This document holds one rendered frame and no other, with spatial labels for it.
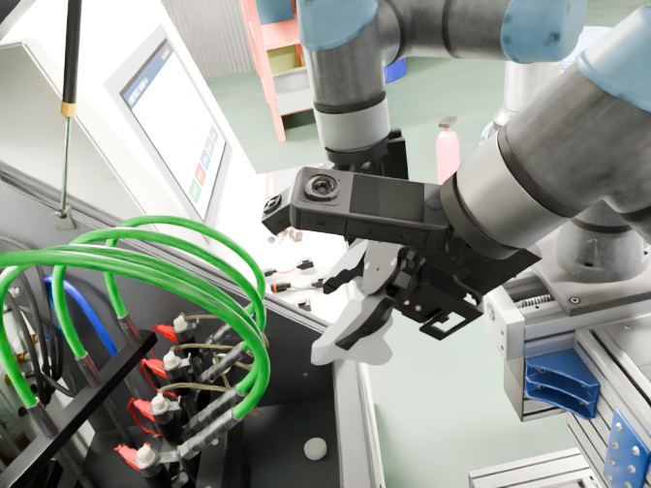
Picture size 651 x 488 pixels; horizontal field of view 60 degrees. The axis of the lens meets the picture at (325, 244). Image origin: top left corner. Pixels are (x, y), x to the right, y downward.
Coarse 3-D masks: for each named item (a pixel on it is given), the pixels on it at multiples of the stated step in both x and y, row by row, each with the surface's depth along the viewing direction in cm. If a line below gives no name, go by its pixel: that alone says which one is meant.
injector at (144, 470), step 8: (152, 448) 69; (136, 464) 68; (152, 464) 67; (160, 464) 68; (144, 472) 67; (152, 472) 68; (160, 472) 69; (168, 472) 71; (152, 480) 68; (160, 480) 69; (168, 480) 70; (176, 480) 70; (184, 480) 70
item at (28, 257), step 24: (0, 264) 51; (24, 264) 51; (48, 264) 51; (72, 264) 51; (96, 264) 52; (120, 264) 52; (168, 288) 53; (192, 288) 54; (216, 312) 55; (264, 360) 59; (264, 384) 61; (240, 408) 63
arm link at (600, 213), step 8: (600, 200) 86; (592, 208) 88; (600, 208) 87; (608, 208) 86; (576, 216) 91; (584, 216) 90; (592, 216) 88; (600, 216) 88; (608, 216) 87; (616, 216) 87; (592, 224) 89; (600, 224) 88; (608, 224) 88; (616, 224) 88; (624, 224) 88
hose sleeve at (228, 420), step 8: (232, 408) 64; (224, 416) 64; (232, 416) 63; (216, 424) 65; (224, 424) 64; (232, 424) 64; (200, 432) 66; (208, 432) 65; (216, 432) 65; (224, 432) 65; (192, 440) 66; (200, 440) 66; (208, 440) 65; (192, 448) 66; (200, 448) 66
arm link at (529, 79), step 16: (512, 64) 88; (528, 64) 86; (544, 64) 86; (560, 64) 87; (512, 80) 89; (528, 80) 87; (544, 80) 87; (512, 96) 90; (528, 96) 88; (496, 112) 96; (512, 112) 91; (496, 128) 94; (480, 144) 97
